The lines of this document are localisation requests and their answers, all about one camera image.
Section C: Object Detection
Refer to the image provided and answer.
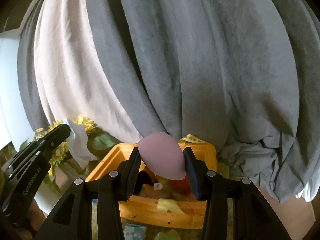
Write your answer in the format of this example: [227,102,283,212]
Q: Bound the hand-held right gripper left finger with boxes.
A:
[35,147,142,240]

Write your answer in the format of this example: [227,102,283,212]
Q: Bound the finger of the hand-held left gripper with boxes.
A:
[33,124,72,153]

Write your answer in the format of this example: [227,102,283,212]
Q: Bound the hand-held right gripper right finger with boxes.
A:
[183,147,290,240]

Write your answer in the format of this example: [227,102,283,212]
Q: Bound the black plush mouse toy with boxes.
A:
[134,169,161,196]

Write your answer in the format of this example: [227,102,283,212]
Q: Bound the red pompom flower toy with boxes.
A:
[160,175,193,196]

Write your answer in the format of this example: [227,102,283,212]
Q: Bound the white tissue cloth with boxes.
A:
[62,118,98,169]

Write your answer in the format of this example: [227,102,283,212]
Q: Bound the orange plastic crate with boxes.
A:
[85,134,217,229]

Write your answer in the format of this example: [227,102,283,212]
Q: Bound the pink egg-shaped makeup sponge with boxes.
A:
[138,132,187,180]

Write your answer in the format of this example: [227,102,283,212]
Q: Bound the sunflower bouquet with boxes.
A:
[20,115,118,193]

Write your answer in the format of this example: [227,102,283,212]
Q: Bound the blue and white packet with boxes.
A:
[124,223,147,240]

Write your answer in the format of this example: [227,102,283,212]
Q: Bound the yellow plaid blanket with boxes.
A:
[91,197,236,240]

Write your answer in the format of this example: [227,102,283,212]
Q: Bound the grey curtain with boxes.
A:
[85,0,320,203]
[16,0,52,133]

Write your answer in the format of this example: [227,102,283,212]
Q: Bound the green frog toy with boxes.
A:
[155,229,181,240]

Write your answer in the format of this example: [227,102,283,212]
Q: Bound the beige curtain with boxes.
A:
[33,0,171,137]

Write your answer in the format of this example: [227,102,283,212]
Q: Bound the white sheer curtain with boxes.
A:
[294,179,316,203]

